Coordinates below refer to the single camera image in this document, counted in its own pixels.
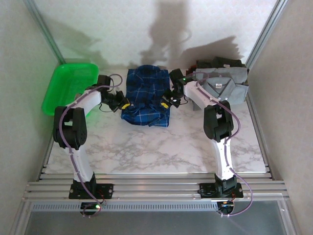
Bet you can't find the blue plaid shirt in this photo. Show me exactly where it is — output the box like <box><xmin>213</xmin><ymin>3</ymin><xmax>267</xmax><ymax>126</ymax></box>
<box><xmin>121</xmin><ymin>65</ymin><xmax>171</xmax><ymax>128</ymax></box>

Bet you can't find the grey button-up shirt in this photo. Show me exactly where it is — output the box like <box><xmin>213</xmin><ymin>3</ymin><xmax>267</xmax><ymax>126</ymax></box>
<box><xmin>192</xmin><ymin>67</ymin><xmax>250</xmax><ymax>111</ymax></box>

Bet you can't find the dark olive folded shirt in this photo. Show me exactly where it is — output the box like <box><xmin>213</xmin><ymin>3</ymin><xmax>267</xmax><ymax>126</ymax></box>
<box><xmin>195</xmin><ymin>55</ymin><xmax>247</xmax><ymax>69</ymax></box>

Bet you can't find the green plastic basket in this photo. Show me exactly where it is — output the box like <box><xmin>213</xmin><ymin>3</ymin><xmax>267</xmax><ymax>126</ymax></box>
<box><xmin>41</xmin><ymin>63</ymin><xmax>100</xmax><ymax>117</ymax></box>

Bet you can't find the aluminium rail base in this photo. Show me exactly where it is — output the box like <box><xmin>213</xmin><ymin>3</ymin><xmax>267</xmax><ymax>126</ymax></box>
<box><xmin>22</xmin><ymin>172</ymin><xmax>291</xmax><ymax>203</ymax></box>

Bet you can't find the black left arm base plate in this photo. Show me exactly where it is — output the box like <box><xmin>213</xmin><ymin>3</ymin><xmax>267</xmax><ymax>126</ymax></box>
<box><xmin>68</xmin><ymin>183</ymin><xmax>114</xmax><ymax>199</ymax></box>

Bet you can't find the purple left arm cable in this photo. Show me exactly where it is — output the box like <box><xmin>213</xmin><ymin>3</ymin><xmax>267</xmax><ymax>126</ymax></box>
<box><xmin>58</xmin><ymin>73</ymin><xmax>123</xmax><ymax>218</ymax></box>

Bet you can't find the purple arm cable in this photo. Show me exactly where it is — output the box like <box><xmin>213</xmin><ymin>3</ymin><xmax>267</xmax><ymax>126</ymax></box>
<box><xmin>185</xmin><ymin>72</ymin><xmax>254</xmax><ymax>218</ymax></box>
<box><xmin>58</xmin><ymin>73</ymin><xmax>123</xmax><ymax>218</ymax></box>

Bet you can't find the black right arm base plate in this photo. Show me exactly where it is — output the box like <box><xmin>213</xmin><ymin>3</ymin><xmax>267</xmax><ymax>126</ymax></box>
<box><xmin>198</xmin><ymin>182</ymin><xmax>245</xmax><ymax>199</ymax></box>

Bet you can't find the aluminium frame post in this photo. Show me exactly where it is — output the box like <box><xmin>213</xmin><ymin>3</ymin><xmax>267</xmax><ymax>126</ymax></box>
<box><xmin>23</xmin><ymin>0</ymin><xmax>67</xmax><ymax>69</ymax></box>
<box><xmin>245</xmin><ymin>0</ymin><xmax>290</xmax><ymax>71</ymax></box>

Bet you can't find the grey slotted cable duct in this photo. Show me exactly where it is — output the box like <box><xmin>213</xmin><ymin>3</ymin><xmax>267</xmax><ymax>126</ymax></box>
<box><xmin>30</xmin><ymin>202</ymin><xmax>219</xmax><ymax>212</ymax></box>

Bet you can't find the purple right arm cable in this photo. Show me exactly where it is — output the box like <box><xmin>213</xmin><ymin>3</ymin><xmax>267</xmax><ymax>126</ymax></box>
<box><xmin>185</xmin><ymin>72</ymin><xmax>254</xmax><ymax>218</ymax></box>

